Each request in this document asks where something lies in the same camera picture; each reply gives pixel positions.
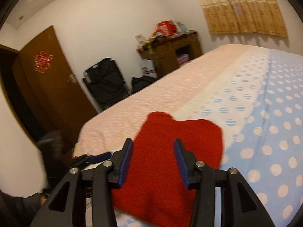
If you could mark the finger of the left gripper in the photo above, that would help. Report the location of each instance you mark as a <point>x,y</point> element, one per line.
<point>86,160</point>

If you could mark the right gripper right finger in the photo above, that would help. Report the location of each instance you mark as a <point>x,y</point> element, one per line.
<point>240,206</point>

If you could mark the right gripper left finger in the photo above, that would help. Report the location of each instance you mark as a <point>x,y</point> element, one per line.
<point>66,206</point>

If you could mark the red knitted sweater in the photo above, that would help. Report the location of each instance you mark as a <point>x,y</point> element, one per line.
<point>153,191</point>

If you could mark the left forearm dark sleeve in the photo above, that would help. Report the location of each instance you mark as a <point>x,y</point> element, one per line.
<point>20,211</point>

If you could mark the brown wooden door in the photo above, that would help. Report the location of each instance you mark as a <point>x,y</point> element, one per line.
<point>54,100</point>

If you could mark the black folding chair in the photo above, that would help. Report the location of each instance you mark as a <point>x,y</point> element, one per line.
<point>106,83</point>

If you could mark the black bag on floor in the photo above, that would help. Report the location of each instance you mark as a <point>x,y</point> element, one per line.
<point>139,84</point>

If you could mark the white paper shopping bag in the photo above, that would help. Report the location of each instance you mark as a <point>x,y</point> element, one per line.
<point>147,68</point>

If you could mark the blue polka dot bedsheet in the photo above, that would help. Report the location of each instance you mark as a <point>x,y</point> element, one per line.
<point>253,94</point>

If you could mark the colourful clutter on desk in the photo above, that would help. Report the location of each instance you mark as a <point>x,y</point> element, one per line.
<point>148,44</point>

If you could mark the dark wooden desk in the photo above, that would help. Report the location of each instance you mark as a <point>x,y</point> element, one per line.
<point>164,52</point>

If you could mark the red gift box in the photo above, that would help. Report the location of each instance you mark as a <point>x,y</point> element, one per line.
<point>166,28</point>

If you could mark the beige window curtain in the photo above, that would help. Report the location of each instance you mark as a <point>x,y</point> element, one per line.
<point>244,16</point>

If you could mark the white card on wall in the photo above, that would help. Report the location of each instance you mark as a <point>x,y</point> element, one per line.
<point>140,39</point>

